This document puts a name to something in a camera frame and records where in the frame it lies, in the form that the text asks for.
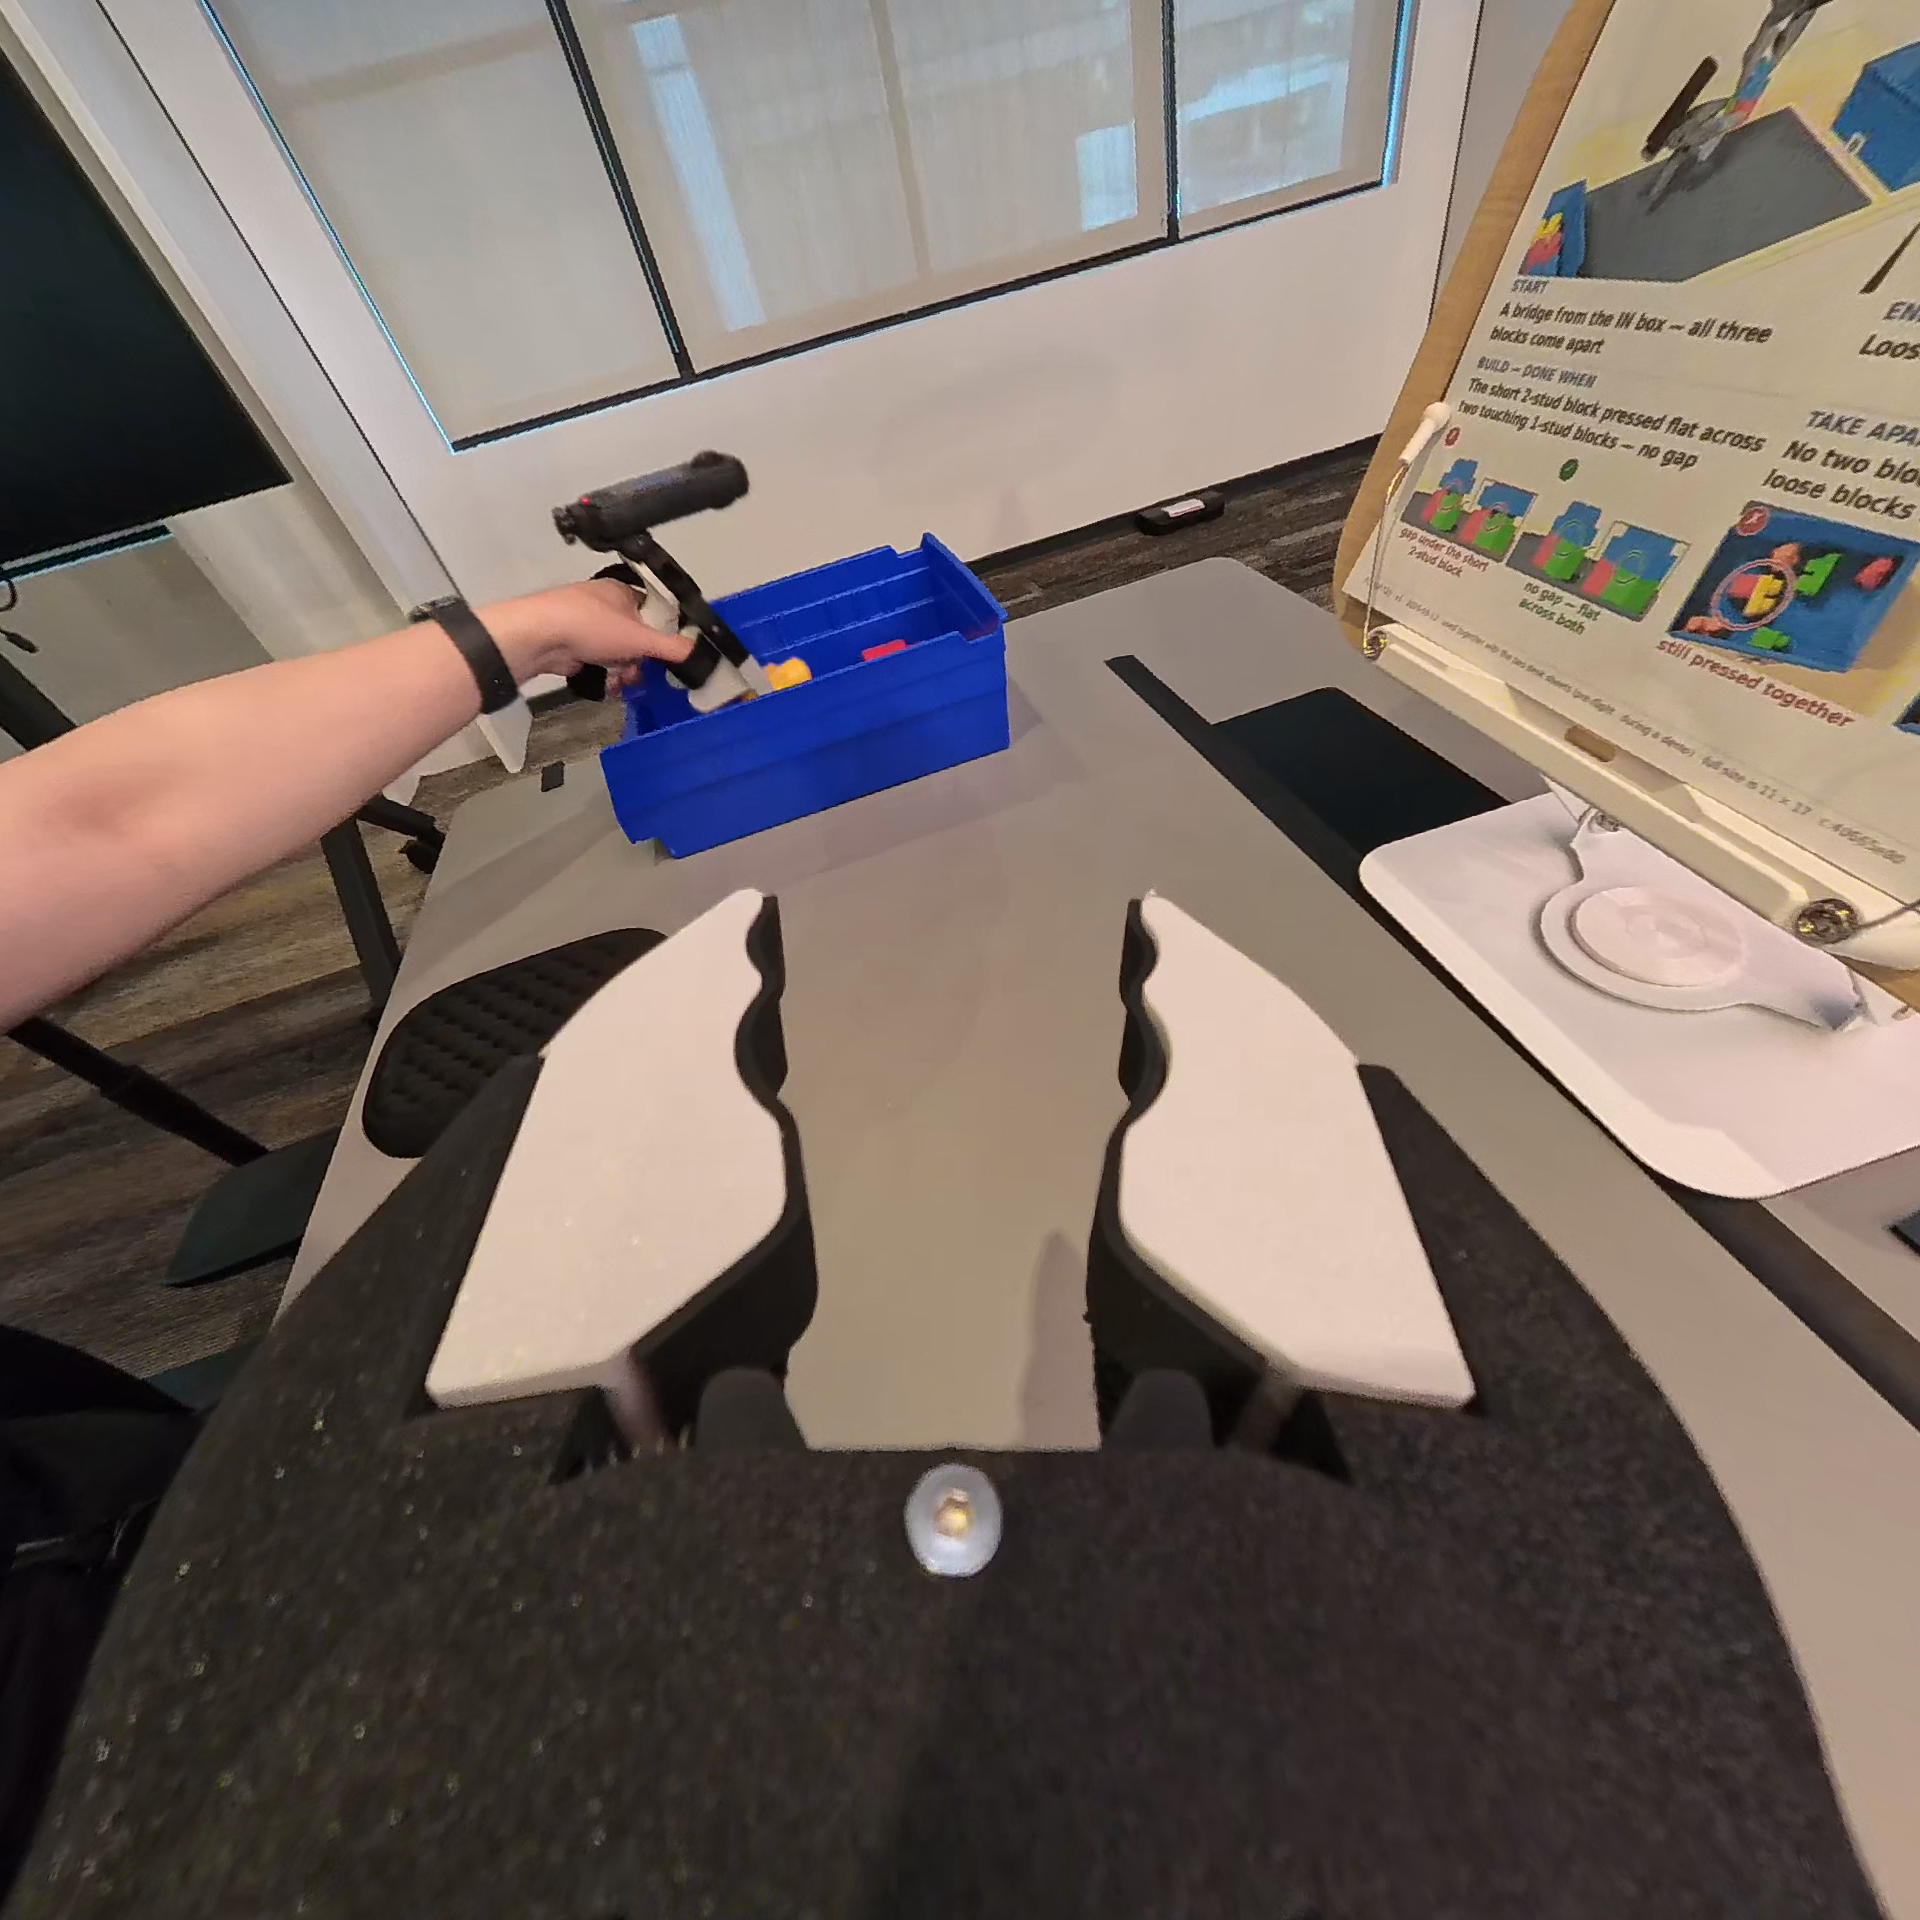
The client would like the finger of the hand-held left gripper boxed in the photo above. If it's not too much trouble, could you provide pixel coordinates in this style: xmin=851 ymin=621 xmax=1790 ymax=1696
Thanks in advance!
xmin=661 ymin=634 xmax=773 ymax=715

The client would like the person's left forearm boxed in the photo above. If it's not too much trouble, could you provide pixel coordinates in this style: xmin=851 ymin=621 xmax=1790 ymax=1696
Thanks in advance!
xmin=0 ymin=621 xmax=488 ymax=1040

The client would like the large black tv screen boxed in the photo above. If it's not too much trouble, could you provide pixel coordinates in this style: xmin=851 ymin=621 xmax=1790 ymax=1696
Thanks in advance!
xmin=0 ymin=52 xmax=292 ymax=572

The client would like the black wristwatch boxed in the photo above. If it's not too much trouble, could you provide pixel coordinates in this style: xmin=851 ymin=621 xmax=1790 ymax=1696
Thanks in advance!
xmin=411 ymin=595 xmax=522 ymax=715

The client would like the grey desk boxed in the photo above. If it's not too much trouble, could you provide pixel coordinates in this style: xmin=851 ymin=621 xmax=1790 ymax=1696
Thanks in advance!
xmin=277 ymin=560 xmax=1920 ymax=1920

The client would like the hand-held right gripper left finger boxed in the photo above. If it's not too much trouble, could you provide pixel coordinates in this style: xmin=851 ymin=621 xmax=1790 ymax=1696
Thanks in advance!
xmin=424 ymin=887 xmax=818 ymax=1455

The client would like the blue plastic bin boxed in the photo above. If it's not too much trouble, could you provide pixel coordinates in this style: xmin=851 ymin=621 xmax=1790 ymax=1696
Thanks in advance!
xmin=600 ymin=532 xmax=1007 ymax=860

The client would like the instruction sheet on stand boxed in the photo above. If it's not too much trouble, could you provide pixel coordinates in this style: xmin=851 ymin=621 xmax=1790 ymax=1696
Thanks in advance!
xmin=1336 ymin=0 xmax=1920 ymax=1203

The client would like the pile of coloured toy blocks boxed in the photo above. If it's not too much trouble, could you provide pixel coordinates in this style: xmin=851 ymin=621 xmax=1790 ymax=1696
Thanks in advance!
xmin=758 ymin=636 xmax=914 ymax=697

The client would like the large gridded window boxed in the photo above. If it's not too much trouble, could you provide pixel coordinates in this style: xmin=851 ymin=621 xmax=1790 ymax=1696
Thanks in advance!
xmin=201 ymin=0 xmax=1421 ymax=452

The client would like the person's left hand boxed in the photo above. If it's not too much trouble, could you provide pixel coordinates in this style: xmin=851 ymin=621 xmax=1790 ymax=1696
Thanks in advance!
xmin=511 ymin=579 xmax=684 ymax=682

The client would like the printed instruction sheet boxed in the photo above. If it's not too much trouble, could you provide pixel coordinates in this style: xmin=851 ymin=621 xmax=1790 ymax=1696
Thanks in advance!
xmin=1357 ymin=0 xmax=1920 ymax=902

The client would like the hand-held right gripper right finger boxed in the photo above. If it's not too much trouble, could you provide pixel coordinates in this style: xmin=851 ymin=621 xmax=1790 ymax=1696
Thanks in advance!
xmin=1082 ymin=891 xmax=1477 ymax=1455

